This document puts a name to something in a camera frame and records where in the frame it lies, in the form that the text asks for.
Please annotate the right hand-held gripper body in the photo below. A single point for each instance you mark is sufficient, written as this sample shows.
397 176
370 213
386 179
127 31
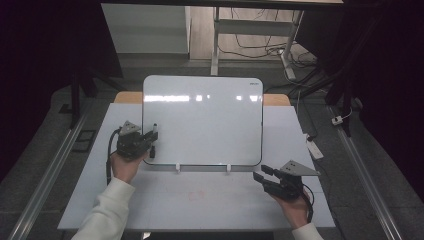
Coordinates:
286 188

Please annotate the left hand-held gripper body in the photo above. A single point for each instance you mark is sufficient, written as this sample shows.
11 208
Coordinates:
130 145

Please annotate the white marker with black cap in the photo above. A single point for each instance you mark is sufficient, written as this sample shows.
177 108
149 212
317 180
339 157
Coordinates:
155 127

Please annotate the white whiteboard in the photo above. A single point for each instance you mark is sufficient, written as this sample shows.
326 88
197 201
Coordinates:
213 133

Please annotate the person's left hand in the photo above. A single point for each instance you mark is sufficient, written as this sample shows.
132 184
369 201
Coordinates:
126 168

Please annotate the person's right hand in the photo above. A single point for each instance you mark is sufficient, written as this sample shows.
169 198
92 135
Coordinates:
296 211

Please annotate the white whiteboard stand foot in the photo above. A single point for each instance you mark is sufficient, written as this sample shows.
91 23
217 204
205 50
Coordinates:
228 167
178 167

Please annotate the wooden table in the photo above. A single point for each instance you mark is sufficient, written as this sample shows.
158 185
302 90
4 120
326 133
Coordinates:
128 97

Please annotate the black floor plate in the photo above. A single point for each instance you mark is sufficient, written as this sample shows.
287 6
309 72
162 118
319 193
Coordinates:
84 140

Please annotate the white power strip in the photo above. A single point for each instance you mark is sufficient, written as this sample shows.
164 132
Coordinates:
315 148

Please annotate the white table mat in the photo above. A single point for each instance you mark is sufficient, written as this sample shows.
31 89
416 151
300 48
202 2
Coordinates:
200 206

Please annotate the black metal stand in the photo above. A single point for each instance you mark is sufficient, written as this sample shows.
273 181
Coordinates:
76 96
346 100

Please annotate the small white plug adapter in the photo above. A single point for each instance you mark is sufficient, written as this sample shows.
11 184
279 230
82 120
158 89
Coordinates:
337 120

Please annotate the white cabinet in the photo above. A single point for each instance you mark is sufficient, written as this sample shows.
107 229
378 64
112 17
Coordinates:
146 28

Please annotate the dark curtain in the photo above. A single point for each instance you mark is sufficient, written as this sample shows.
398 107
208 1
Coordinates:
40 66
393 83

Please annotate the aluminium floor rail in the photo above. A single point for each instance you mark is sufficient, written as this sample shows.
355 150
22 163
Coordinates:
366 180
50 176

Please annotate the white desk frame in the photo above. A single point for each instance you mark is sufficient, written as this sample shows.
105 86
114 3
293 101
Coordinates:
253 27

